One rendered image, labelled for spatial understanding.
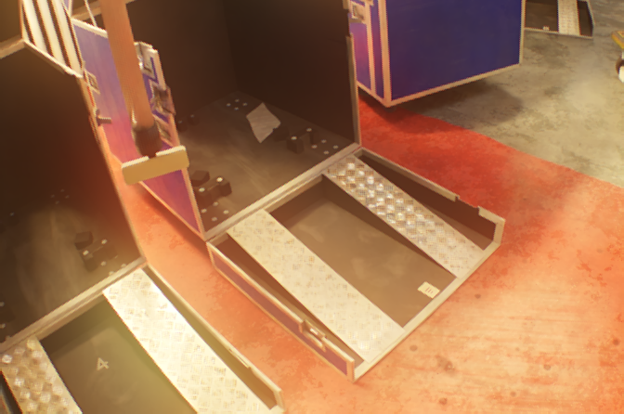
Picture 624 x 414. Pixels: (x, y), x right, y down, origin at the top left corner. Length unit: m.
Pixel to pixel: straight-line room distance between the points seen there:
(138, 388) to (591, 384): 1.55
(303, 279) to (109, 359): 0.80
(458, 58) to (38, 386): 2.59
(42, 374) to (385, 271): 1.35
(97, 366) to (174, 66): 1.65
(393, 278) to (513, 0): 1.85
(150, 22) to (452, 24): 1.60
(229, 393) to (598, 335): 1.31
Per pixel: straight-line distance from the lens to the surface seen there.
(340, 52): 2.31
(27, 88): 2.57
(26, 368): 1.98
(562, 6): 5.03
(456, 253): 2.11
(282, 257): 2.00
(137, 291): 2.00
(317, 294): 1.91
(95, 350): 2.05
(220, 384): 1.76
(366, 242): 2.17
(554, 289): 2.09
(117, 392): 1.90
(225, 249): 2.15
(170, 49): 2.85
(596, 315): 2.05
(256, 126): 2.73
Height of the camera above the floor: 1.49
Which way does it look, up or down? 35 degrees down
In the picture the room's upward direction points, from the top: 7 degrees counter-clockwise
